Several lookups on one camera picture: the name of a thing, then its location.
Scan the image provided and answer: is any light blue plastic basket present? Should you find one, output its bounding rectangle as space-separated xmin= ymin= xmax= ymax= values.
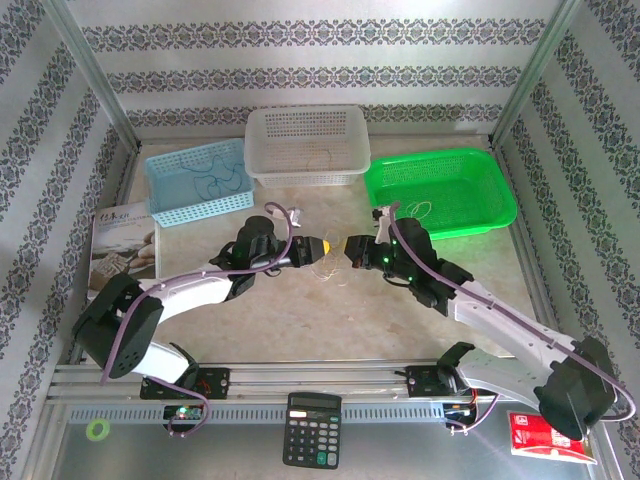
xmin=143 ymin=138 xmax=256 ymax=229

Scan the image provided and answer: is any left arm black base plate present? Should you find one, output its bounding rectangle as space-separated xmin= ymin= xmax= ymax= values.
xmin=139 ymin=366 xmax=232 ymax=401

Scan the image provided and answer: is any black desk calculator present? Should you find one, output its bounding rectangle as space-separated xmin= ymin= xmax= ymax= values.
xmin=282 ymin=391 xmax=344 ymax=470

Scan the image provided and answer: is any grey metal sheet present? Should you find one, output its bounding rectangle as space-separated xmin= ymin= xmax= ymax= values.
xmin=47 ymin=397 xmax=619 ymax=480

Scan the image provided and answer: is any blue thin cable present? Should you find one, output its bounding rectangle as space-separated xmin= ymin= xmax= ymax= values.
xmin=193 ymin=167 xmax=241 ymax=199
xmin=178 ymin=152 xmax=229 ymax=175

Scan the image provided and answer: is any grey slotted cable duct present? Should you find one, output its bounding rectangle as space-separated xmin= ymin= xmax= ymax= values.
xmin=67 ymin=404 xmax=451 ymax=425

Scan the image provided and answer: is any book with photo cover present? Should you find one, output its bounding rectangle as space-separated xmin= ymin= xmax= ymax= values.
xmin=87 ymin=201 xmax=162 ymax=301

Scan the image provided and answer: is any green plastic basket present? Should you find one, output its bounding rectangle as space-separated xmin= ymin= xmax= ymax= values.
xmin=363 ymin=148 xmax=518 ymax=243

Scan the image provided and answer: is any red foil packet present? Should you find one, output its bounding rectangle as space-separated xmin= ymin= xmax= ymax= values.
xmin=507 ymin=410 xmax=600 ymax=466

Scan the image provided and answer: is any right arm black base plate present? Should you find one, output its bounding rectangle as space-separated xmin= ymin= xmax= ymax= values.
xmin=404 ymin=364 xmax=464 ymax=401

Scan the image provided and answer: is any white plastic basket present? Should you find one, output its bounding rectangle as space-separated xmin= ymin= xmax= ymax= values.
xmin=243 ymin=103 xmax=372 ymax=190

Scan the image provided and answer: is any green tape roll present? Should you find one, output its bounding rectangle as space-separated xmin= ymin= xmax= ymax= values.
xmin=85 ymin=419 xmax=112 ymax=443

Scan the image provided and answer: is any aluminium frame post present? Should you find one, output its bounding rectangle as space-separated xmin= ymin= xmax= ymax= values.
xmin=42 ymin=0 xmax=144 ymax=150
xmin=490 ymin=0 xmax=587 ymax=147

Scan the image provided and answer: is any aluminium mounting rail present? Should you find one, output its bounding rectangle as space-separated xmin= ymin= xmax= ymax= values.
xmin=47 ymin=358 xmax=587 ymax=401

